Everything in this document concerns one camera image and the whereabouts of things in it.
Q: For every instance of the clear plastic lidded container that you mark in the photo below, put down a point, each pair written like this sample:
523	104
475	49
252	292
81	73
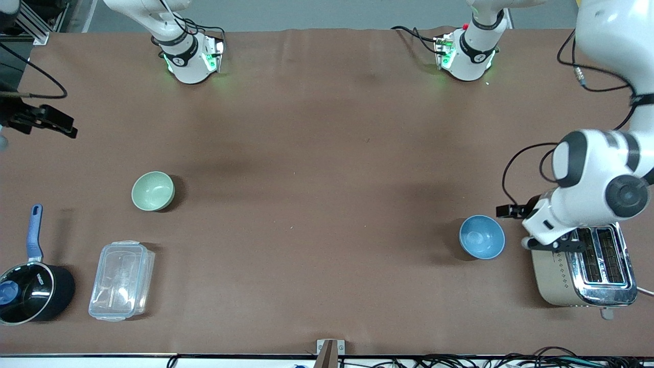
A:
120	281

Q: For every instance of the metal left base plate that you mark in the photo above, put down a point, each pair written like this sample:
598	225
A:
442	51

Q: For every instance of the brown table mat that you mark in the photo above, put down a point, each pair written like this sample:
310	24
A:
357	266

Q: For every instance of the blue bowl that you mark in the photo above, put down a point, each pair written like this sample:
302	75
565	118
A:
481	236

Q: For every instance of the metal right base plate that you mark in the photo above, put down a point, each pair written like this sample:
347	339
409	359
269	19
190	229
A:
217	53

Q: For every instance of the green bowl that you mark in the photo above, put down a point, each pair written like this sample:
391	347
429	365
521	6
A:
152	190

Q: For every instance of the glass lid blue knob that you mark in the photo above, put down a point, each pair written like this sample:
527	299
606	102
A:
30	292

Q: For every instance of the metal base plate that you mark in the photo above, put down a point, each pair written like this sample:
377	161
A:
217	53
442	51

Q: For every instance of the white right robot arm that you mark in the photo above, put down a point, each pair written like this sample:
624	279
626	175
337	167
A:
189	64

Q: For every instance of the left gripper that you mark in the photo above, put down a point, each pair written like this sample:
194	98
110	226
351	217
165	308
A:
531	207

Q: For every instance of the aluminium frame profile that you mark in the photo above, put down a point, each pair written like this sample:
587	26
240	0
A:
36	28

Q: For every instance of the beige chrome toaster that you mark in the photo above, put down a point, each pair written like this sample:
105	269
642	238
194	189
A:
557	278

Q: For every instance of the metal bracket wooden post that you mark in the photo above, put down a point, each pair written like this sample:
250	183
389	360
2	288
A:
330	352

